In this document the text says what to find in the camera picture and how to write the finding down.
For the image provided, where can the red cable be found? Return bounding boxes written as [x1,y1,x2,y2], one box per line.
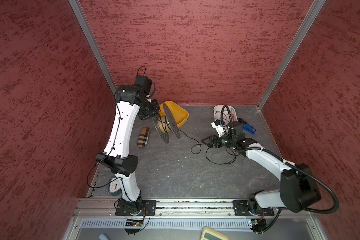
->
[214,108,237,124]

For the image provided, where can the beige device at bottom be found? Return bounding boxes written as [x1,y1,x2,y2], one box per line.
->
[200,227,230,240]

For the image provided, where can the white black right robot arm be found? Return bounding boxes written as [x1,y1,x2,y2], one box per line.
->
[202,136,321,216]

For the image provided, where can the aluminium corner post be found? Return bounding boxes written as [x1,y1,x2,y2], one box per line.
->
[257,0,326,111]
[69,0,117,94]

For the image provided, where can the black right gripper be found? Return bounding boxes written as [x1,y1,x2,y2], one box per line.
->
[201,133,236,149]

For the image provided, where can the black corrugated cable conduit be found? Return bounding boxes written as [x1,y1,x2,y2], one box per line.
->
[220,104,340,214]

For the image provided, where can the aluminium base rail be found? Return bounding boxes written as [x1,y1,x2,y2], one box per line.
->
[73,197,316,230]

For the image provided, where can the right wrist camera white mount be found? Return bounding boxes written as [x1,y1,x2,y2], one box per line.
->
[211,120,232,137]

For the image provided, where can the blue stapler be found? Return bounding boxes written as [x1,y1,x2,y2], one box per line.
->
[238,118,257,135]

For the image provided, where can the white plastic tray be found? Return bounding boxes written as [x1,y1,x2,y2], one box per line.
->
[214,105,238,123]

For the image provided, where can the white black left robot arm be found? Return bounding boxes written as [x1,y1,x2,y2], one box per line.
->
[97,84,160,213]

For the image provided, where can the plaid fabric glasses case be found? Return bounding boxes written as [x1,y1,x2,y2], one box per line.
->
[138,127,150,148]

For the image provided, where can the yellow plastic tub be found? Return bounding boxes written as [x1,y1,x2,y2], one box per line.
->
[159,101,189,128]

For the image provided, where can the grey perforated cable spool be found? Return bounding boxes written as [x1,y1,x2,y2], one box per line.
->
[153,104,180,144]

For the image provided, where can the aluminium corner post right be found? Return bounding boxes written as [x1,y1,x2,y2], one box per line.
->
[257,0,326,111]

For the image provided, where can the aluminium corner post left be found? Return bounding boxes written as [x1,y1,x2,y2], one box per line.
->
[69,0,117,94]

